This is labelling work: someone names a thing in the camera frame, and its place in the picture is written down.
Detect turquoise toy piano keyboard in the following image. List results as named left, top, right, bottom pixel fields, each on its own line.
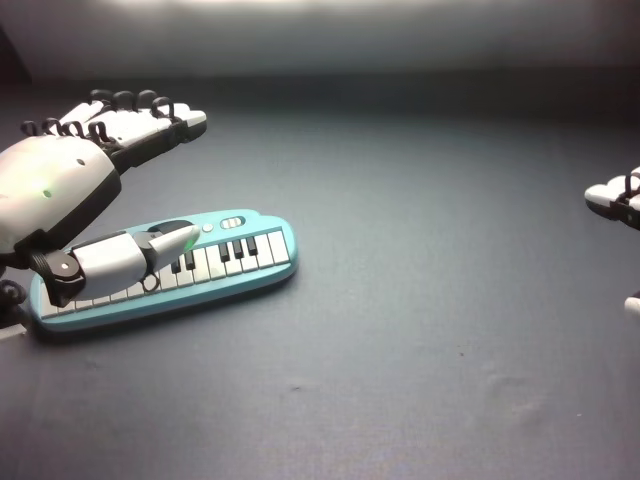
left=28, top=209, right=301, bottom=344

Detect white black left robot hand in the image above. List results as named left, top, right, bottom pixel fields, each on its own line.
left=0, top=88, right=208, bottom=309

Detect grey table cloth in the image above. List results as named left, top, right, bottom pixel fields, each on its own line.
left=0, top=74, right=640, bottom=480

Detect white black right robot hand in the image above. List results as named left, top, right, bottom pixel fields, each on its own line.
left=584, top=167, right=640, bottom=324

